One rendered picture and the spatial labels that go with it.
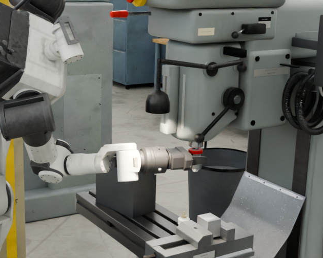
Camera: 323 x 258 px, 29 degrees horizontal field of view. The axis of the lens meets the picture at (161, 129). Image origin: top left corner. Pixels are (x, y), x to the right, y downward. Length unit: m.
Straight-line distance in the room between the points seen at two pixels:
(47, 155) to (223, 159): 2.51
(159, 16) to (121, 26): 7.40
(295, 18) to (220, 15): 0.32
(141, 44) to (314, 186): 7.32
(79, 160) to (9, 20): 0.49
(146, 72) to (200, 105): 7.61
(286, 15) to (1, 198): 1.16
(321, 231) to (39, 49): 1.15
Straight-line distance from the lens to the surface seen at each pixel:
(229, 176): 3.92
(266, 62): 2.00
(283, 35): 2.05
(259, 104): 2.01
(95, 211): 2.48
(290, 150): 2.25
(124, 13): 1.91
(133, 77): 9.37
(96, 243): 4.32
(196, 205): 4.08
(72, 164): 2.04
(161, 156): 1.97
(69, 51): 1.85
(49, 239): 4.40
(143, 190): 2.35
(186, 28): 1.81
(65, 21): 1.87
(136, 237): 2.24
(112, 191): 2.41
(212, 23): 1.83
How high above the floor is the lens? 1.85
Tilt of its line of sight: 15 degrees down
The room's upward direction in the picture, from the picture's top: 2 degrees clockwise
